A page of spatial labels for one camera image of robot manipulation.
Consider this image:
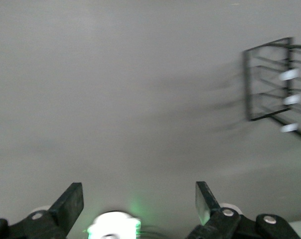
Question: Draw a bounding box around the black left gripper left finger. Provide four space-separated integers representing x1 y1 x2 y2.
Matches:
5 182 84 239

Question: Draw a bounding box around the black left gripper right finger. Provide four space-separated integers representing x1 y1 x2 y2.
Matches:
186 181 241 239

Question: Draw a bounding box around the black wire cup holder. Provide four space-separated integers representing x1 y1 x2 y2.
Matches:
243 36 301 148

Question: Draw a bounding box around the dark grey table mat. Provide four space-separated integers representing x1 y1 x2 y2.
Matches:
0 0 301 239

